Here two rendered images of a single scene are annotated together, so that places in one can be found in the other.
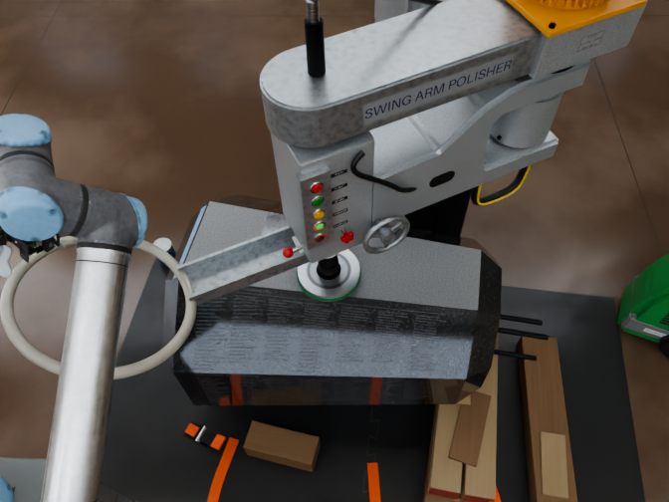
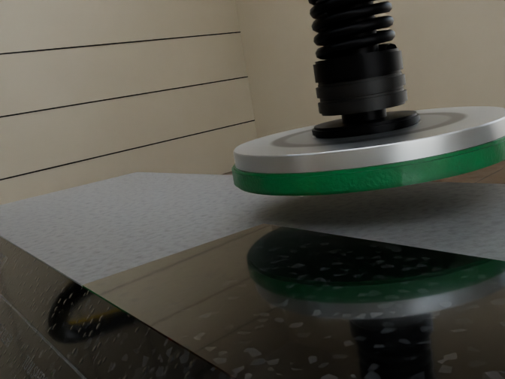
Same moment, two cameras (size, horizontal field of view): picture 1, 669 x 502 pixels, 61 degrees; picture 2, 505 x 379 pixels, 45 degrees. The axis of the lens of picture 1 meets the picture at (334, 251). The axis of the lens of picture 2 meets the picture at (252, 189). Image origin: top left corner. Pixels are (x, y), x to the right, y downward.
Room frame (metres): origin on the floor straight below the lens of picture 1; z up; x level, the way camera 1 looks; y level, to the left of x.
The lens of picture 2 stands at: (1.47, 0.28, 0.98)
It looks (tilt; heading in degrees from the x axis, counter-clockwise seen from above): 10 degrees down; 222
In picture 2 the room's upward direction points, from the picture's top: 9 degrees counter-clockwise
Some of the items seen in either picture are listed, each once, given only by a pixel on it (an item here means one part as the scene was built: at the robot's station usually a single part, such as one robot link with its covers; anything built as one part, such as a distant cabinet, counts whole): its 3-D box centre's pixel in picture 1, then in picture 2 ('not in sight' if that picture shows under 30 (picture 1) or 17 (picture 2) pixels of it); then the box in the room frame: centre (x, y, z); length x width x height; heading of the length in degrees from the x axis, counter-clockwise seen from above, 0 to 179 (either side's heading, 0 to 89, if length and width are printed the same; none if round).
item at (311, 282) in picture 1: (329, 270); (367, 136); (1.05, 0.02, 0.92); 0.21 x 0.21 x 0.01
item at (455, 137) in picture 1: (447, 145); not in sight; (1.19, -0.34, 1.35); 0.74 x 0.23 x 0.49; 113
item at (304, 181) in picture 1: (316, 209); not in sight; (0.92, 0.04, 1.42); 0.08 x 0.03 x 0.28; 113
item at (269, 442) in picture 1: (282, 446); not in sight; (0.71, 0.26, 0.07); 0.30 x 0.12 x 0.12; 74
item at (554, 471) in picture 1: (554, 464); not in sight; (0.57, -0.85, 0.13); 0.25 x 0.10 x 0.01; 168
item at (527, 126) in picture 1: (524, 104); not in sight; (1.31, -0.58, 1.39); 0.19 x 0.19 x 0.20
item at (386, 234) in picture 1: (380, 226); not in sight; (0.99, -0.14, 1.24); 0.15 x 0.10 x 0.15; 113
